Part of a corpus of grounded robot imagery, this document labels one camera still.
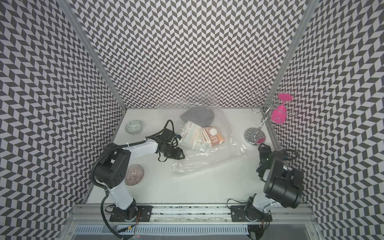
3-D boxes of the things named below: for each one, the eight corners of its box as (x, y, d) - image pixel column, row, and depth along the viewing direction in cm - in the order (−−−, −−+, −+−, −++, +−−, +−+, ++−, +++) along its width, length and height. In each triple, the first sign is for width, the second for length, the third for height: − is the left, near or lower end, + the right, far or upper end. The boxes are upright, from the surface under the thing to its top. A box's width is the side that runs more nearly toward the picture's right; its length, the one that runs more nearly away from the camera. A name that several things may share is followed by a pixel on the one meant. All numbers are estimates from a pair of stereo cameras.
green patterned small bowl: (124, 133, 106) (121, 128, 103) (132, 122, 113) (130, 118, 109) (137, 136, 104) (135, 132, 101) (145, 126, 111) (143, 121, 107)
